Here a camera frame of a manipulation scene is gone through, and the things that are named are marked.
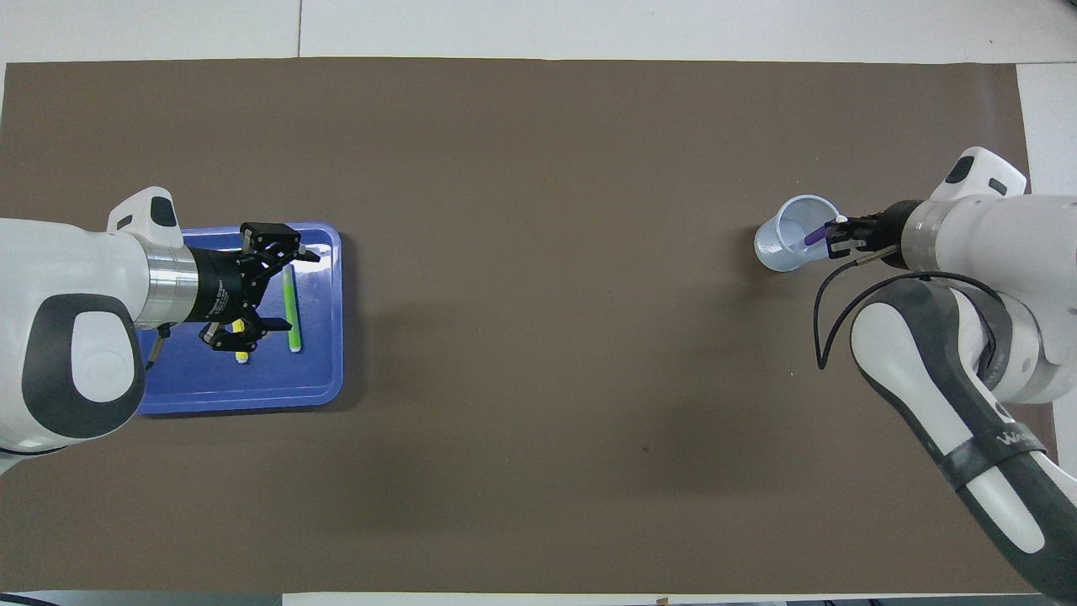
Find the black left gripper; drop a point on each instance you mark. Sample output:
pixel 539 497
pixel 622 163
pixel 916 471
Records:
pixel 214 286

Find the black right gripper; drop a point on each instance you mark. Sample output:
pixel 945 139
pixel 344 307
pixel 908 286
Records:
pixel 888 229

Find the purple marker pen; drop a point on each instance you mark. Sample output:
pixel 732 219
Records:
pixel 814 236

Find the green marker pen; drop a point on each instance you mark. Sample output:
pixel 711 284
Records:
pixel 293 311

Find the yellow marker pen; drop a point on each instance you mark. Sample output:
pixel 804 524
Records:
pixel 242 357

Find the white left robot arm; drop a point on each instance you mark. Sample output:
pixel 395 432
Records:
pixel 50 269

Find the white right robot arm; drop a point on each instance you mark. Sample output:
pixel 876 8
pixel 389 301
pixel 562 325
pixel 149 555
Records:
pixel 1001 236

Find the translucent plastic cup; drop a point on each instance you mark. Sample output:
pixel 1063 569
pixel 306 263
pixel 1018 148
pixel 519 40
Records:
pixel 778 248

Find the blue plastic tray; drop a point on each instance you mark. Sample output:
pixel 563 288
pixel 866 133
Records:
pixel 252 387

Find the brown table mat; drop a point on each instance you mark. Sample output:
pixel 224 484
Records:
pixel 538 337

